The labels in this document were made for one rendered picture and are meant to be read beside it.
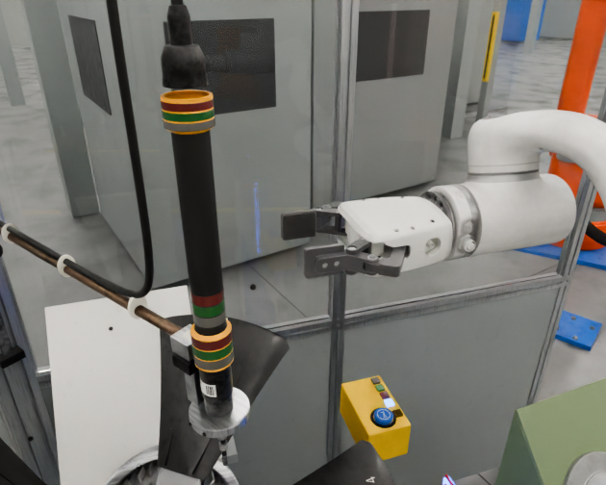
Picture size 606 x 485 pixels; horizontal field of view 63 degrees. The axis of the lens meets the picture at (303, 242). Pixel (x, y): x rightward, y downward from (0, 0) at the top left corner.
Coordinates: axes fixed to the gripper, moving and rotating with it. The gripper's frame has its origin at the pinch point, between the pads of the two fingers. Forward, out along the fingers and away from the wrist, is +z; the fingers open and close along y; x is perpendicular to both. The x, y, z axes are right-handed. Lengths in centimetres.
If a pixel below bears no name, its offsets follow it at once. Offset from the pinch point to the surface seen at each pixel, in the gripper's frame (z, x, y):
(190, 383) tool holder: 13.0, -16.7, 1.1
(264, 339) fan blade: 1.4, -23.5, 15.0
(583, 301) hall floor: -252, -165, 168
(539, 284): -106, -66, 70
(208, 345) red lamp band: 10.9, -9.2, -2.3
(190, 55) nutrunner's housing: 9.8, 18.8, -1.8
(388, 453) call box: -26, -65, 21
